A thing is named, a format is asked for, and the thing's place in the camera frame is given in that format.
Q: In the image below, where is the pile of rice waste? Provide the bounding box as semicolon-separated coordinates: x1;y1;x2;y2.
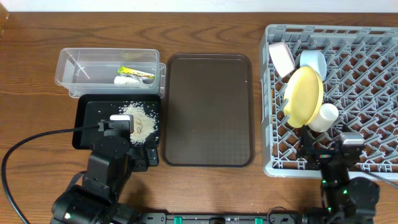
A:
119;102;158;145

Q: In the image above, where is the white green cup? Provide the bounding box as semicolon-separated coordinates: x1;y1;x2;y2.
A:
308;103;338;133

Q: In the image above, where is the yellow plate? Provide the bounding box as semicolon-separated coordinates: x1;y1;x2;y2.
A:
284;67;323;128

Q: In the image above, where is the white tissue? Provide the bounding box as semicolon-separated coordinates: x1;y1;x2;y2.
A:
114;76;142;85

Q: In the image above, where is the green yellow snack wrapper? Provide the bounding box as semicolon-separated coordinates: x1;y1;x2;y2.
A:
118;66;155;80

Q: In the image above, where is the light blue bowl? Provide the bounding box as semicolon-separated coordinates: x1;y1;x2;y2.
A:
300;50;327;81

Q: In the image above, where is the pink bowl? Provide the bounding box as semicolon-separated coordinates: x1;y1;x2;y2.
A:
269;42;295;78

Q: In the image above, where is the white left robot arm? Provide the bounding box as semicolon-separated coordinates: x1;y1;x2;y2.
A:
50;134;159;223

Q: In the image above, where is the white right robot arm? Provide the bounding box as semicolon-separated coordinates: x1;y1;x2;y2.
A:
297;126;380;224

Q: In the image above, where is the black waste tray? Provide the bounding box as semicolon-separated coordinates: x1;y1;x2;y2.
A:
72;95;160;149

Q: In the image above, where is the grey plastic dishwasher rack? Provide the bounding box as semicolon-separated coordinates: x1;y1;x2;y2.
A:
259;24;397;181

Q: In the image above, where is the dark brown serving tray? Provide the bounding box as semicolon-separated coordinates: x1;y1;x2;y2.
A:
161;53;255;168

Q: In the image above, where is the clear plastic bin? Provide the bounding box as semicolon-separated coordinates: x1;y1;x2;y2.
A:
55;48;166;98

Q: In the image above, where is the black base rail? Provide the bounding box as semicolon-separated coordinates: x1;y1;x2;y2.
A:
134;207;310;224

